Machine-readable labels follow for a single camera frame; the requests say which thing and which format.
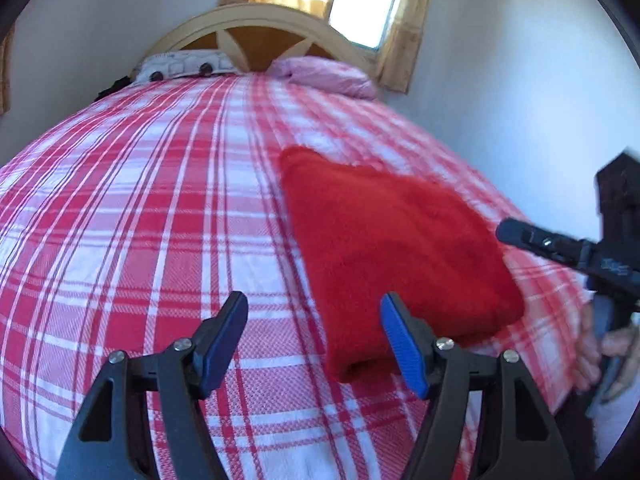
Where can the black object beside bed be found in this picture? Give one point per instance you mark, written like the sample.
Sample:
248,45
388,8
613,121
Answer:
116,86

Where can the cream wooden headboard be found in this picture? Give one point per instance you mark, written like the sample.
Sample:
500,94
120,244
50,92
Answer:
253,35

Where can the red knit sweater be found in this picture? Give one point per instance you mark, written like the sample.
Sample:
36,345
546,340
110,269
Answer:
363,232

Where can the person's right hand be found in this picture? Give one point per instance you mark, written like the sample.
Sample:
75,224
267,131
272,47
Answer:
591,350

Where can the red white plaid bedspread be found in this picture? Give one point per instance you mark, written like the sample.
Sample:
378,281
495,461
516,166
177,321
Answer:
129,222

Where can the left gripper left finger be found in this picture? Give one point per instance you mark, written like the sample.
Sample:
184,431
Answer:
111,436

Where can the pink pillow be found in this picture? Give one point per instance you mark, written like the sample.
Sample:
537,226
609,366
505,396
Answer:
326,75

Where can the grey patterned pillow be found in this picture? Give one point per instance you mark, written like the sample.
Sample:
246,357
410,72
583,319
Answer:
184,64

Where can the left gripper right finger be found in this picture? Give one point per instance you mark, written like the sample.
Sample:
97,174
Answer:
517,437

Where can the beige curtain side window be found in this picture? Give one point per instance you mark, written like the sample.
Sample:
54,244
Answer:
5,58

